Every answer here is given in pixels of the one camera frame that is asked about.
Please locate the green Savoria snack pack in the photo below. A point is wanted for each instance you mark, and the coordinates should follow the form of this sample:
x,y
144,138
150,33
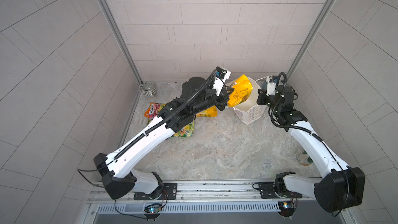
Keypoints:
x,y
186,132

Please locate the aluminium mounting rail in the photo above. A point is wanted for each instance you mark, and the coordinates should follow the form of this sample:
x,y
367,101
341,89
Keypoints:
x,y
229,190

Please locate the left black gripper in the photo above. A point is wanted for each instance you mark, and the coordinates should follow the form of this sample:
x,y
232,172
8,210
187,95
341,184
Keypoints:
x,y
220,99

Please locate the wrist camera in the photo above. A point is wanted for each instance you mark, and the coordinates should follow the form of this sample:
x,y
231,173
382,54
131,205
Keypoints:
x,y
220,78
271,84

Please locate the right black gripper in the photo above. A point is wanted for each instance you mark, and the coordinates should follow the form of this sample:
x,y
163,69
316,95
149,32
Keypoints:
x,y
261,96

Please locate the left green circuit board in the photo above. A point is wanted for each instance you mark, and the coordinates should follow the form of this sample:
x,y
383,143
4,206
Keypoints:
x,y
153,208

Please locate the striped ceramic mug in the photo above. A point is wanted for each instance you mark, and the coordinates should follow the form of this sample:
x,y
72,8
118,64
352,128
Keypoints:
x,y
148,89

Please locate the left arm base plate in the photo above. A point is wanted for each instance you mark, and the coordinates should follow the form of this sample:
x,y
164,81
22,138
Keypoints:
x,y
167,191

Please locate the right aluminium corner post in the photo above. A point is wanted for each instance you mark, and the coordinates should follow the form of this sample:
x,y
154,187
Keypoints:
x,y
327,6

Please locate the aluminium corner post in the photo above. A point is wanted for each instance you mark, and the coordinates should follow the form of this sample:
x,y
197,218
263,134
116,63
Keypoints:
x,y
118,36
327,6

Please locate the white printed paper bag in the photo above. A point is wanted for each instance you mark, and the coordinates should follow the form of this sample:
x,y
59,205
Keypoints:
x,y
249,111

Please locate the yellow snack package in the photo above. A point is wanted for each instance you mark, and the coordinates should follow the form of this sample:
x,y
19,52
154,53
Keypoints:
x,y
242,90
210,112

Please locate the right circuit board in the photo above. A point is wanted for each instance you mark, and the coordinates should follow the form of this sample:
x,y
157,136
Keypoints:
x,y
287,209

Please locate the left aluminium corner post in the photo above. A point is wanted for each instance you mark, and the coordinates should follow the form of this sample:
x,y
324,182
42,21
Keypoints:
x,y
118,36

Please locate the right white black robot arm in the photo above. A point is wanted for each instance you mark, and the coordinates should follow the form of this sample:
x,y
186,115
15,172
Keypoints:
x,y
340,185

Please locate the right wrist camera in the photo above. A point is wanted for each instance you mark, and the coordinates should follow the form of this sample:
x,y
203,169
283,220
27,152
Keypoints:
x,y
271,84

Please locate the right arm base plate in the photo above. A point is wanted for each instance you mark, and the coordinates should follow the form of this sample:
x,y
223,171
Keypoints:
x,y
268,190

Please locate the pink orange candy bag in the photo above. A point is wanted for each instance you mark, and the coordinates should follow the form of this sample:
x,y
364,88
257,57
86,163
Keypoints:
x,y
153,110

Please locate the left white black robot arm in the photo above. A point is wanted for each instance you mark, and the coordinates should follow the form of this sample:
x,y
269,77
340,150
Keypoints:
x,y
117,168

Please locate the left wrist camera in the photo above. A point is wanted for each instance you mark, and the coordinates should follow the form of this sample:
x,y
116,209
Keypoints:
x,y
220,78

